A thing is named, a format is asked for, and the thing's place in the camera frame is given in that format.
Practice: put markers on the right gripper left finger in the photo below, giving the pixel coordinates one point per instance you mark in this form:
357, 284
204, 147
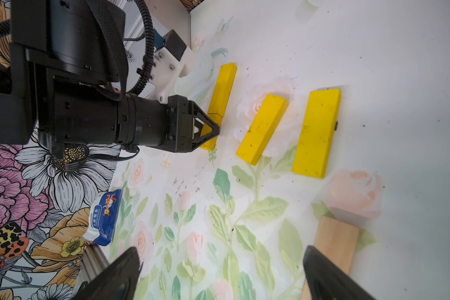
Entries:
100, 279

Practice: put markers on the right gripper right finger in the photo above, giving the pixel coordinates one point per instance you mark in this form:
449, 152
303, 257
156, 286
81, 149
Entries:
326, 281

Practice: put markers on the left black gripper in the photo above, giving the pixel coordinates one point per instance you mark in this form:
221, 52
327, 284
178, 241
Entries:
180, 126

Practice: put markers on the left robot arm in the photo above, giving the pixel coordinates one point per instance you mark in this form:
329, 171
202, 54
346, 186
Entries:
67, 81

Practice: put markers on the natural wooden block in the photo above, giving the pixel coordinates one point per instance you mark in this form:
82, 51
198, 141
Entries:
337, 241

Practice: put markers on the blue tissue packet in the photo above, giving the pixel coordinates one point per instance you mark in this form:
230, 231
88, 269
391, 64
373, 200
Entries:
102, 218

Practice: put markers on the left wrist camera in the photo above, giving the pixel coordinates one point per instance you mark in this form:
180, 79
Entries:
172, 60

